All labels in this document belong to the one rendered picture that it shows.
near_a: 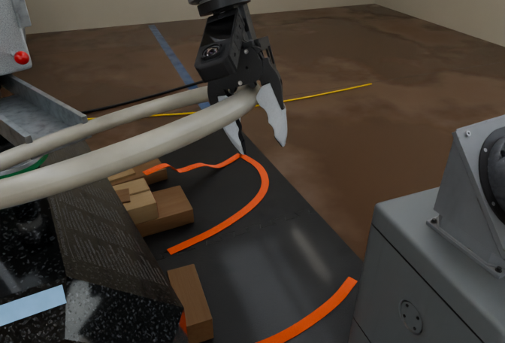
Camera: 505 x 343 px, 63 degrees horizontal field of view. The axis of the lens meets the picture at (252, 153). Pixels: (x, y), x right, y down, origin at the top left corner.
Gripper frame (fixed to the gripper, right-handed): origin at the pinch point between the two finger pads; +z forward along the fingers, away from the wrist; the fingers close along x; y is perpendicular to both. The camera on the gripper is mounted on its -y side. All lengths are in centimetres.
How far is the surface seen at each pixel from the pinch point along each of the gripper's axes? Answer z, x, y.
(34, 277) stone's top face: 19, 57, 5
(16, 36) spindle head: -30, 62, 33
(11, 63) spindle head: -24, 66, 32
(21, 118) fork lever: -12, 58, 20
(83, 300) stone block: 28, 50, 7
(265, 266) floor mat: 88, 49, 107
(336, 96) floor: 58, 20, 317
